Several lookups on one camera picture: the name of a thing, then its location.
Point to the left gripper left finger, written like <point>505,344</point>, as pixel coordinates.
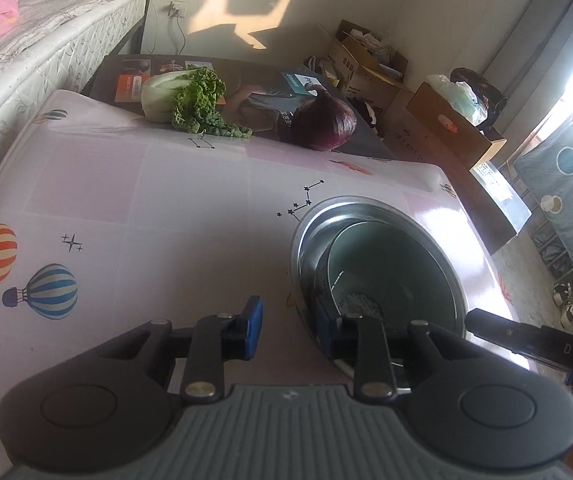
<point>217,339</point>

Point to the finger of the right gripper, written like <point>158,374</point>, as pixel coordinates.
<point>518,338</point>

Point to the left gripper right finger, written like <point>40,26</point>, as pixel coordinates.
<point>363,340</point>

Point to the teal ceramic bowl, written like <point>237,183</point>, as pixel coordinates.
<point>395,275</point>

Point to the large steel bowl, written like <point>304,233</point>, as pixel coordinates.
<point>314,231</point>

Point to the balloon patterned tablecloth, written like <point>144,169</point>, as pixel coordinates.
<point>116,221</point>

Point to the brown cardboard box with bags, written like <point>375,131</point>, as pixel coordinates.
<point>465,141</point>

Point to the purple red cabbage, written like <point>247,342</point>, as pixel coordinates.
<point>323,123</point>

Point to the black bag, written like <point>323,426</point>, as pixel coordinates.
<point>492,98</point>

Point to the green leafy cabbage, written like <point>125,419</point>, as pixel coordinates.
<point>188,100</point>

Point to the dark low side table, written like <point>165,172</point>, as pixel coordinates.
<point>259,96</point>

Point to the white plastic bag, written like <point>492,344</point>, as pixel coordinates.
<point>460,96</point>

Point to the open cardboard box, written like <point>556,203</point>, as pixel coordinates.
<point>359,76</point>

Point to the white quilted mattress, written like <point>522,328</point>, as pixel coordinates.
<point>57,45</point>

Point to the white wall socket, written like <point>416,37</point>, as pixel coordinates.
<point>178,9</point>

